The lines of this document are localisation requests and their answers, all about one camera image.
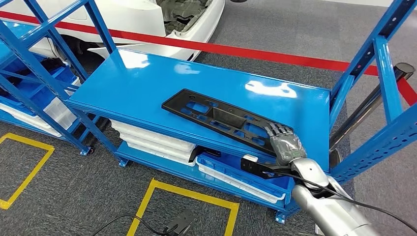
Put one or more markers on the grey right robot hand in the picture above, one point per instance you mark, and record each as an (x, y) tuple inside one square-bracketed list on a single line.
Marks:
[(288, 146)]

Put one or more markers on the black plastic plate bracket part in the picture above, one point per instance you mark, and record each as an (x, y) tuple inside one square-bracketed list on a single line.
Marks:
[(176, 104)]

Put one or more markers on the large blue metal shelf rack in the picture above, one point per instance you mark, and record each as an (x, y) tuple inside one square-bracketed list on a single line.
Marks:
[(163, 81)]

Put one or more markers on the wide blue plastic crate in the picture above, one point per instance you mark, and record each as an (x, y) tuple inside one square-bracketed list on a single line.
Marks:
[(228, 163)]

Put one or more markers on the flat white tray under crate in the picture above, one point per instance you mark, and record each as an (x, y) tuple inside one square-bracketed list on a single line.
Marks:
[(228, 180)]

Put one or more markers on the red barrier belt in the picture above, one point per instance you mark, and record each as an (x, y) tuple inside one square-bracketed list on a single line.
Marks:
[(228, 49)]

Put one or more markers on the dark grey robot fixture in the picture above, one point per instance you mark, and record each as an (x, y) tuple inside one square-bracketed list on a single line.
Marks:
[(179, 224)]

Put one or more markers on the black castor wheel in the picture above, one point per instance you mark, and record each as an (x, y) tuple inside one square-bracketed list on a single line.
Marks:
[(90, 150)]

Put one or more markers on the white car body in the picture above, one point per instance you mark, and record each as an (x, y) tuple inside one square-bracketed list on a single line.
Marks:
[(130, 16)]

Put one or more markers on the translucent white storage box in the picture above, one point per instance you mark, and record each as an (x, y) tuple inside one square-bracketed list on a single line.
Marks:
[(58, 114)]

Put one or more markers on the deep blue plastic crate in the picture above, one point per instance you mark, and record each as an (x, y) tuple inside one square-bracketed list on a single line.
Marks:
[(39, 94)]

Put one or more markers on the blue metal rack with crates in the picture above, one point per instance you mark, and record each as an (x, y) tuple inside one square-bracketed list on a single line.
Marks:
[(35, 73)]

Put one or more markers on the long white plastic tray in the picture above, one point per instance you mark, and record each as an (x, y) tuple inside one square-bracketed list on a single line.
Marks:
[(19, 119)]

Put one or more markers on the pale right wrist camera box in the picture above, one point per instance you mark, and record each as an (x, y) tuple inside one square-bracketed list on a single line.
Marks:
[(254, 168)]

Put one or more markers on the black stanchion post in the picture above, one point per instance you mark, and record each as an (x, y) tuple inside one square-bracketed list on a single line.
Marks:
[(404, 69)]

